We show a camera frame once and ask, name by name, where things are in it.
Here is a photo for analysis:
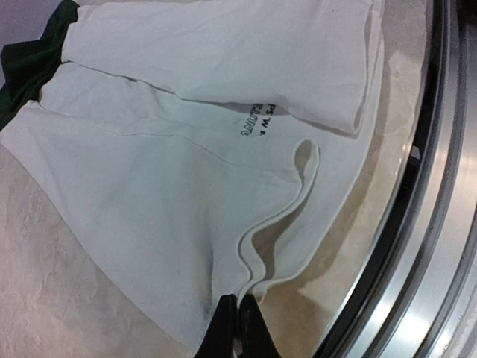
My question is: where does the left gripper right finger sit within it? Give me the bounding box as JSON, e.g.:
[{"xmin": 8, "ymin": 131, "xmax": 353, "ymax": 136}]
[{"xmin": 236, "ymin": 294, "xmax": 282, "ymax": 358}]

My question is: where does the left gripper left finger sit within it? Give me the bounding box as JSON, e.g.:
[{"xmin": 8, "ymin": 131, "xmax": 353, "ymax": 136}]
[{"xmin": 194, "ymin": 295, "xmax": 237, "ymax": 358}]

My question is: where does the white and green raglan shirt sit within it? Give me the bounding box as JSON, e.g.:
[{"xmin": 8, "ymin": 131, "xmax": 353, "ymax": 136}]
[{"xmin": 1, "ymin": 1, "xmax": 384, "ymax": 346}]

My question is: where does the front aluminium rail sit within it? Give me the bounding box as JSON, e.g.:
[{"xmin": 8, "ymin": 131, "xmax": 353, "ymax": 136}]
[{"xmin": 315, "ymin": 1, "xmax": 476, "ymax": 357}]

